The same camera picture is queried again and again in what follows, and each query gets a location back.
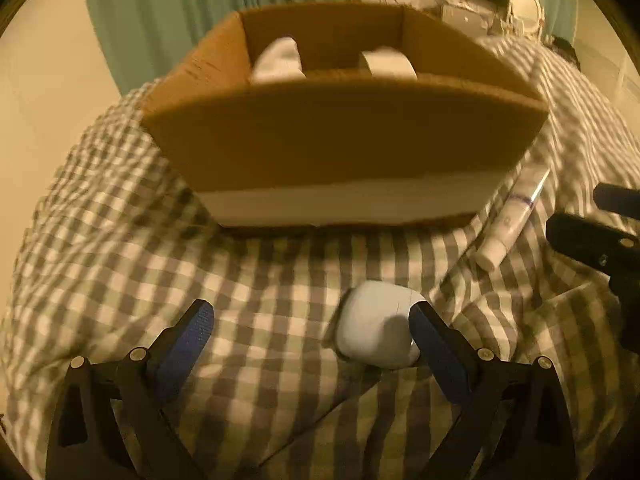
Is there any white earbuds case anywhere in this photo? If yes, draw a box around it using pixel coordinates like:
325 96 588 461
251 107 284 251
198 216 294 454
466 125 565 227
335 281 426 370

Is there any white cream tube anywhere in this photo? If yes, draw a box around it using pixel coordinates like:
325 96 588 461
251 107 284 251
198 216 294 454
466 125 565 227
475 166 550 273

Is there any white tape roll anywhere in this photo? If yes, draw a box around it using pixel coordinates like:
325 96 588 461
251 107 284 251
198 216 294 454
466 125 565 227
358 48 418 80

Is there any silver mini fridge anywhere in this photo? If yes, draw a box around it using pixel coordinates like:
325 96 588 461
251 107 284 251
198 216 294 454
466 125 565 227
442 3 488 38

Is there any white folded sock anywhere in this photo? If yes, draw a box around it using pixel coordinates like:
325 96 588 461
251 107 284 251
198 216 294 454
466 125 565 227
250 37 306 84

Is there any brown cardboard box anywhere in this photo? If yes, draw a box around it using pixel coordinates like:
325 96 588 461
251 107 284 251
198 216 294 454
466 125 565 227
141 0 548 229

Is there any grey checkered bed cover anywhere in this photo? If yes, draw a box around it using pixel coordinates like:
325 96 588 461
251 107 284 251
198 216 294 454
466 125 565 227
1 38 639 479

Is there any white oval mirror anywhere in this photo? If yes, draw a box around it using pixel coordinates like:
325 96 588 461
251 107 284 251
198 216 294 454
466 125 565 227
511 0 544 39

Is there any black bag on chair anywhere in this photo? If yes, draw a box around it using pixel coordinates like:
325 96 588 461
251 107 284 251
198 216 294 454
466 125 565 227
549 36 582 70

